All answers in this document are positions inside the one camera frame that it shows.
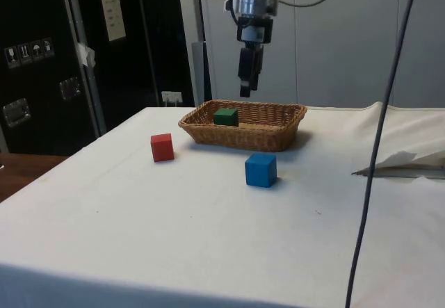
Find black cabinet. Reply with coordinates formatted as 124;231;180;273
0;0;196;156

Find pale lockers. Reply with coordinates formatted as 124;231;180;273
176;0;445;110

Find wicker basket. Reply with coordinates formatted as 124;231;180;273
177;99;309;153

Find blue-grey cable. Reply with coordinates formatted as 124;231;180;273
344;0;420;308

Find green cube block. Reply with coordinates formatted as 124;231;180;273
213;108;240;128

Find red cube block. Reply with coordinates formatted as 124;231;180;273
149;133;175;163

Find blue cube block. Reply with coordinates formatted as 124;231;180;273
244;152;278;188

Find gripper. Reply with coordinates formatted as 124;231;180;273
236;15;274;98

